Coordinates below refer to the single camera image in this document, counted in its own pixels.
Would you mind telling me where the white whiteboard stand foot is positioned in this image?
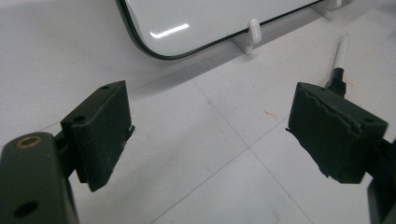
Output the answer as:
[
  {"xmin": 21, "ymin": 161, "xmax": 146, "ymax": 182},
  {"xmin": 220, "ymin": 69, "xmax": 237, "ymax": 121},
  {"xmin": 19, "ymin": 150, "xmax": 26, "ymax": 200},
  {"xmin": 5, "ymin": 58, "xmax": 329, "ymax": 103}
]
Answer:
[
  {"xmin": 232, "ymin": 18, "xmax": 262, "ymax": 56},
  {"xmin": 311, "ymin": 0, "xmax": 344, "ymax": 20}
]

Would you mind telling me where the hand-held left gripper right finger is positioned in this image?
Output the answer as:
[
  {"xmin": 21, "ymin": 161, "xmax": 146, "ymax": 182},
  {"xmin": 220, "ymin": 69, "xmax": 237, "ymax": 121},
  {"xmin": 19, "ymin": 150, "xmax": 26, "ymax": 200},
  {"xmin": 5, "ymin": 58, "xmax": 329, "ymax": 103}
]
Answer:
[{"xmin": 285, "ymin": 81, "xmax": 389, "ymax": 185}]

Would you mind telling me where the white whiteboard with black rim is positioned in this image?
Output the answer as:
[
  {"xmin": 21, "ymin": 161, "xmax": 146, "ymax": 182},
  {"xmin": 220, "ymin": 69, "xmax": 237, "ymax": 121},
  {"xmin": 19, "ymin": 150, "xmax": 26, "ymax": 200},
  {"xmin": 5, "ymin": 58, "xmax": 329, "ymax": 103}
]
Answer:
[{"xmin": 115, "ymin": 0, "xmax": 326, "ymax": 61}]

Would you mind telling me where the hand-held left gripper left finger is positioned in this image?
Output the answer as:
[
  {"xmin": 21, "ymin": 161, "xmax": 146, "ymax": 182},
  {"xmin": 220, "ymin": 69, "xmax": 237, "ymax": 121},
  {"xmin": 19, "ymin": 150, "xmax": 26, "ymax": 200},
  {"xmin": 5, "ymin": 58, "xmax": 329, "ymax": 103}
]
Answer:
[{"xmin": 60, "ymin": 79, "xmax": 136, "ymax": 193}]

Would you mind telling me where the white marker with black cap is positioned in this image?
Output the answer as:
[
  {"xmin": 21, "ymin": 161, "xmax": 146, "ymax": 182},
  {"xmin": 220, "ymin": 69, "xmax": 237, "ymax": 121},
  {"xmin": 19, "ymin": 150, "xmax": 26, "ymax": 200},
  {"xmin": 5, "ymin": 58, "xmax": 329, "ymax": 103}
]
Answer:
[{"xmin": 323, "ymin": 32, "xmax": 351, "ymax": 98}]

